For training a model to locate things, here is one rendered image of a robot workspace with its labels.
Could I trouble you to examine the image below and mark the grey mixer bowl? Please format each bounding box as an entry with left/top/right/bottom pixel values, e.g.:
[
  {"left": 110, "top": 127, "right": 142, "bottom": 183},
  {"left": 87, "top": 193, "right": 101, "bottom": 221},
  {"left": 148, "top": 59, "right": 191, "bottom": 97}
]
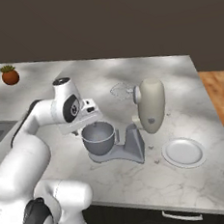
[{"left": 79, "top": 120, "right": 119, "bottom": 158}]

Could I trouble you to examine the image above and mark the silver drawer handle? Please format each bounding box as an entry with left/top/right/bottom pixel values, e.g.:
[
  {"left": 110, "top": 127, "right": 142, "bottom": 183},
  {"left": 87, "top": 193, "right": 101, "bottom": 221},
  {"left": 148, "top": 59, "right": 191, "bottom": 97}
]
[{"left": 160, "top": 207, "right": 204, "bottom": 224}]

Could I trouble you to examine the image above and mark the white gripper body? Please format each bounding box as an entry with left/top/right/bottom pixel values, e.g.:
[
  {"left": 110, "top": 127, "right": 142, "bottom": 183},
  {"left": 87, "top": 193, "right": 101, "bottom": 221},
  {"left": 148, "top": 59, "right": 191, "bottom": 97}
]
[{"left": 57, "top": 111, "right": 106, "bottom": 136}]

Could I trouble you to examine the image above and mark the dark drawer front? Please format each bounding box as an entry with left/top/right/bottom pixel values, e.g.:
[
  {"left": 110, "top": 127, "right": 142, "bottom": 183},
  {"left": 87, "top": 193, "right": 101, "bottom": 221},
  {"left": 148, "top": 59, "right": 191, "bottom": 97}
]
[{"left": 81, "top": 191, "right": 224, "bottom": 224}]

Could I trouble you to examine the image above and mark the potted plant in brown pot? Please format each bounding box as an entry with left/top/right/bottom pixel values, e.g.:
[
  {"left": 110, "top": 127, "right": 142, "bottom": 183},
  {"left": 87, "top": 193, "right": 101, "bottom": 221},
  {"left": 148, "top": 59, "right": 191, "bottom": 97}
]
[{"left": 0, "top": 63, "right": 21, "bottom": 88}]

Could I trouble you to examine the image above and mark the white round plate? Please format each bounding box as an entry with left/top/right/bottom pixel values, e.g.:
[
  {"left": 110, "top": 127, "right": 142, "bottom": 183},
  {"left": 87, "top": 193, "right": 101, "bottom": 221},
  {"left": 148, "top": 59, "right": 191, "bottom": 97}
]
[{"left": 160, "top": 134, "right": 209, "bottom": 172}]

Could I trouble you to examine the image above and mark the grey and beige stand mixer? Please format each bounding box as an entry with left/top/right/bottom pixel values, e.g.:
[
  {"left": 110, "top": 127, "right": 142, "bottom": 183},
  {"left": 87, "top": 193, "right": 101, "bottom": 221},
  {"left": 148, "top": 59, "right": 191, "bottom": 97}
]
[{"left": 81, "top": 76, "right": 173, "bottom": 170}]

